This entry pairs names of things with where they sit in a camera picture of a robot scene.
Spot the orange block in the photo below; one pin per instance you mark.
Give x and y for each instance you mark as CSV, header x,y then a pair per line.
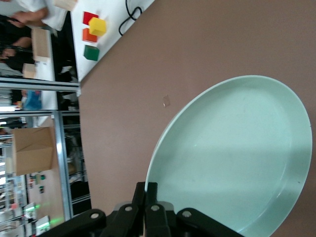
x,y
88,36

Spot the aluminium frame bar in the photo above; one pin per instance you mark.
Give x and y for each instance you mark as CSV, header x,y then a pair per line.
x,y
39,86

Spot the green block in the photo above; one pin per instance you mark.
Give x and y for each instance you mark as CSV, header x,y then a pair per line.
x,y
91,52

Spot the small cardboard box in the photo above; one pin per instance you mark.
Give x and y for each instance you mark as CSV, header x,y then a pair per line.
x,y
29,71

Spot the yellow block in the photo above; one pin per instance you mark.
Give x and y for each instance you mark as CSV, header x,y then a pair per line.
x,y
97,26

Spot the light wooden box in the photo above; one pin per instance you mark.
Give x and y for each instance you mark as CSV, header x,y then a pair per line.
x,y
64,4

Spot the brown table cover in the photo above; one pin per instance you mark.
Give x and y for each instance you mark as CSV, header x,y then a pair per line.
x,y
197,49

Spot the large cardboard box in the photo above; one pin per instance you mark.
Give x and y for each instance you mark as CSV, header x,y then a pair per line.
x,y
34,150

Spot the pale green plate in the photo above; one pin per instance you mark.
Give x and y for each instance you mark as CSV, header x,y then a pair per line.
x,y
234,148

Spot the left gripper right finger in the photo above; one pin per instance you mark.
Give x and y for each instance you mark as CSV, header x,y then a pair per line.
x,y
151,195

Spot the tall cardboard box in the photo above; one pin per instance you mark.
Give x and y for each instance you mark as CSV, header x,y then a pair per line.
x,y
40,44

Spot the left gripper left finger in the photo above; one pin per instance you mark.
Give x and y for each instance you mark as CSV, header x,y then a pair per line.
x,y
139,195

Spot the red block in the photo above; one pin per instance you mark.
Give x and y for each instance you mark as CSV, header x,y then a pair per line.
x,y
86,17

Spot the brown board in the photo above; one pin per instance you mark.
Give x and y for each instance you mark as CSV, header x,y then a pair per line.
x,y
51,197

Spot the person in blue shirt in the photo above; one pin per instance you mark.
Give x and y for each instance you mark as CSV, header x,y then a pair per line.
x,y
33,101

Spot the person in white shirt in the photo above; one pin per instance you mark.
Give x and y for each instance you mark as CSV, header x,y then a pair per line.
x,y
51,19

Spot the aluminium frame post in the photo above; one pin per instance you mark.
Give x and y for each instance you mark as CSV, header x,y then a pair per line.
x,y
61,160

